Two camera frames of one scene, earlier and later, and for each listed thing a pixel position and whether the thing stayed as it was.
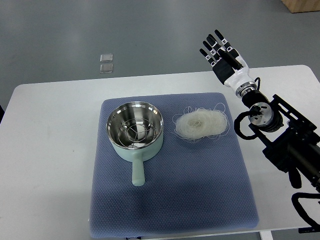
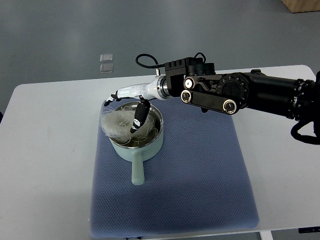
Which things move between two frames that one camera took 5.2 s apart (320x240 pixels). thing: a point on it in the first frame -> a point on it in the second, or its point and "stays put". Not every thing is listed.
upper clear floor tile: x=106 y=58 stays put
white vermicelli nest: x=195 y=124 -> x=117 y=123
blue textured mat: x=189 y=187 stays put
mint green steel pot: x=135 y=130 stays put
